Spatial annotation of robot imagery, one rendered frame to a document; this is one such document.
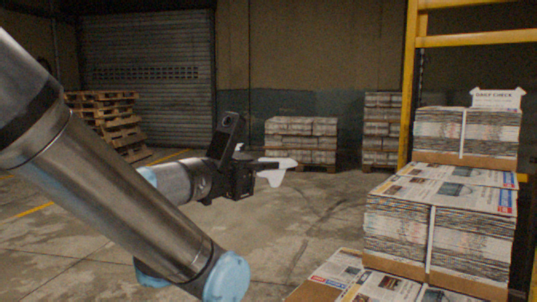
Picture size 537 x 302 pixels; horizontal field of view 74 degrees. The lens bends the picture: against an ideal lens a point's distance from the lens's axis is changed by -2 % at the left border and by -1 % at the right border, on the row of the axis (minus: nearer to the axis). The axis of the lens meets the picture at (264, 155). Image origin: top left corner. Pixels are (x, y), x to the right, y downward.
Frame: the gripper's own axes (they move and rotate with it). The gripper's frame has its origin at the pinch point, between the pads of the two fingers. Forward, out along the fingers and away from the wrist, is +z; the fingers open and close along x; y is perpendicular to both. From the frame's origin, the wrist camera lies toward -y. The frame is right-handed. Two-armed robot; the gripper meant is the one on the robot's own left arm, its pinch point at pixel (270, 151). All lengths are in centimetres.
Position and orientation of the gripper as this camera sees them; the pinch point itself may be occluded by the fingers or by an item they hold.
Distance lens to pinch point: 79.4
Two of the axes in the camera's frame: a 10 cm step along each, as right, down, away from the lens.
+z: 6.4, -1.4, 7.6
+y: -1.1, 9.6, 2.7
